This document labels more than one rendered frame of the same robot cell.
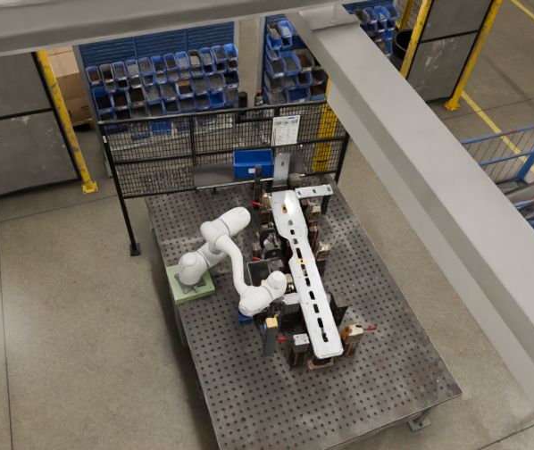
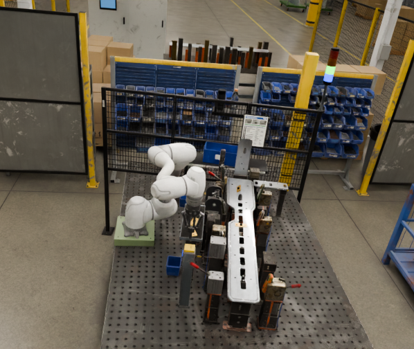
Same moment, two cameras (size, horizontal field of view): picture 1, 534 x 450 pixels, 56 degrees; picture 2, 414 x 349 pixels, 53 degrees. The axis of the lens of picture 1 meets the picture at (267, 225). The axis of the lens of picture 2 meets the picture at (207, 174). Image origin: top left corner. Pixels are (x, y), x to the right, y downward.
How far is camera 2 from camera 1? 1.42 m
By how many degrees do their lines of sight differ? 26
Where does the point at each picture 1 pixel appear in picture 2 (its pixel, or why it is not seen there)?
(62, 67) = not seen: hidden behind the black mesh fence
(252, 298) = (165, 179)
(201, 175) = not seen: hidden behind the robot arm
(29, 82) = (69, 76)
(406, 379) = not seen: outside the picture
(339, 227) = (291, 227)
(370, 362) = (292, 340)
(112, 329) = (57, 282)
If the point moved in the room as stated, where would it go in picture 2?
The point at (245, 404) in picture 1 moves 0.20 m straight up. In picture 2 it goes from (142, 340) to (142, 316)
